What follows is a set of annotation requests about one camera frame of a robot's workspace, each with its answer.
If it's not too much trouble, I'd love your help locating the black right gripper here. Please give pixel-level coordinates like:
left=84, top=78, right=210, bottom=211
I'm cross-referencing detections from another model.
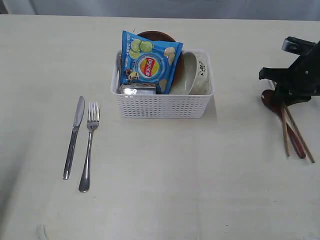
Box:
left=258, top=42, right=320, bottom=106

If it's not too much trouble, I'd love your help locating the wooden chopstick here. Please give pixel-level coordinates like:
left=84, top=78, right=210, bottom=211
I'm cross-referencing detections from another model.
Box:
left=284, top=105, right=316, bottom=164
left=280, top=103, right=290, bottom=157

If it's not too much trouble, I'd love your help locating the dark red wooden spoon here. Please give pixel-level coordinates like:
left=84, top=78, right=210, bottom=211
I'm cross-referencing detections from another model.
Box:
left=261, top=89, right=306, bottom=159

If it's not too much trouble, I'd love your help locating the white ceramic bowl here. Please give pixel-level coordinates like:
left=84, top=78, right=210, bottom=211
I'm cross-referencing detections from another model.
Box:
left=169, top=51, right=212, bottom=95

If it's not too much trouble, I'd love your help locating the brown round plate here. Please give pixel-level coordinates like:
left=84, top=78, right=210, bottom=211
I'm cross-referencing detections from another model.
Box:
left=117, top=30, right=186, bottom=86

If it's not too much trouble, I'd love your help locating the blue Lays chips bag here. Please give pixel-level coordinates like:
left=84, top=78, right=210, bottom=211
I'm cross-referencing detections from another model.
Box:
left=118, top=30, right=184, bottom=95

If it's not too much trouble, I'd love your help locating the steel cup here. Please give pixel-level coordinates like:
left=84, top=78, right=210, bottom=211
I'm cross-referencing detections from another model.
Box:
left=119, top=83, right=156, bottom=95

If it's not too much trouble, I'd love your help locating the silver fork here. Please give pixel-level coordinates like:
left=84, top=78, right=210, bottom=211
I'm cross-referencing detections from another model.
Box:
left=78, top=102, right=100, bottom=193

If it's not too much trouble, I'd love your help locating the silver table knife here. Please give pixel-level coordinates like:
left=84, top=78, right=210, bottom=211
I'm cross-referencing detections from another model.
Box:
left=63, top=96, right=85, bottom=180

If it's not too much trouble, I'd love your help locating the white perforated plastic basket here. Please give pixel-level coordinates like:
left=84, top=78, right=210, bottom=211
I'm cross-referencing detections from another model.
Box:
left=110, top=49, right=215, bottom=119

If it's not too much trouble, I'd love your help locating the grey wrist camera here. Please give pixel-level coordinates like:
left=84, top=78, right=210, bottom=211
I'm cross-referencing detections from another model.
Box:
left=281, top=36, right=317, bottom=56

